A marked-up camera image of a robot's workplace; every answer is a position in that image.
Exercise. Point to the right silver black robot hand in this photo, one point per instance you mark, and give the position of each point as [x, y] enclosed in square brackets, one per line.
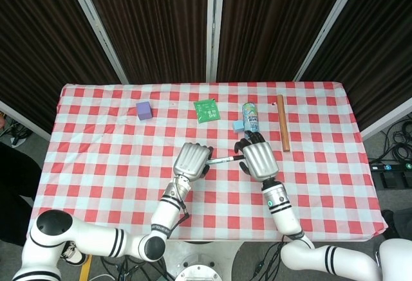
[257, 157]

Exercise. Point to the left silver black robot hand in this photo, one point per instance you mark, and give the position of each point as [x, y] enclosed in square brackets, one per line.
[190, 162]

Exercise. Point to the black and white marker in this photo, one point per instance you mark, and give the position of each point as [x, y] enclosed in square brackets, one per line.
[225, 159]

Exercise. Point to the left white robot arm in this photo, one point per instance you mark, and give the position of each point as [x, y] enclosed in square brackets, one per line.
[106, 229]

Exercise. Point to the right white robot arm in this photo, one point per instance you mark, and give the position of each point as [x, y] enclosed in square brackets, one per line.
[302, 232]

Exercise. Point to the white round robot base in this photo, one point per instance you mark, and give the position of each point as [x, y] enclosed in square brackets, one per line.
[196, 261]

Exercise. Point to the small light blue block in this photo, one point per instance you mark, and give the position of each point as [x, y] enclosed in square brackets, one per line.
[237, 126]

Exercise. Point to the light blue spray can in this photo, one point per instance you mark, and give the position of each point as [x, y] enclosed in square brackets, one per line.
[251, 117]

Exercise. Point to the wooden rolling stick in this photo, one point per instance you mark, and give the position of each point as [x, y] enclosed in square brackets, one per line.
[283, 123]

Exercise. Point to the green snack packet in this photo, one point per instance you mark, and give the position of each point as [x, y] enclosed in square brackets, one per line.
[206, 111]

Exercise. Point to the red white checkered tablecloth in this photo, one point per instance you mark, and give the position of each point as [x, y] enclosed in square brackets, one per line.
[128, 165]

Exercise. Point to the purple foam cube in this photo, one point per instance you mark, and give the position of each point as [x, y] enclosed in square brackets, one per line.
[144, 110]

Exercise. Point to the black power strip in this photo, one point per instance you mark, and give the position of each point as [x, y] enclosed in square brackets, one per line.
[391, 167]

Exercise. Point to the black white sneaker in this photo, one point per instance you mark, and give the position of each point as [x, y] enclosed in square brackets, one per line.
[74, 252]

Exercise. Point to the dark office chair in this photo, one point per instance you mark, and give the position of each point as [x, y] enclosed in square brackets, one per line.
[394, 218]

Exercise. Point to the yellow floor tape strip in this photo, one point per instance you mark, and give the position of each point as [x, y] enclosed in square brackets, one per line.
[85, 269]

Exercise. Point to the person in black clothes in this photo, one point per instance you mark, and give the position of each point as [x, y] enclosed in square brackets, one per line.
[16, 191]

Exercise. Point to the white partition frame post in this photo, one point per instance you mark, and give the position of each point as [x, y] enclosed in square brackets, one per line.
[96, 27]
[214, 27]
[328, 27]

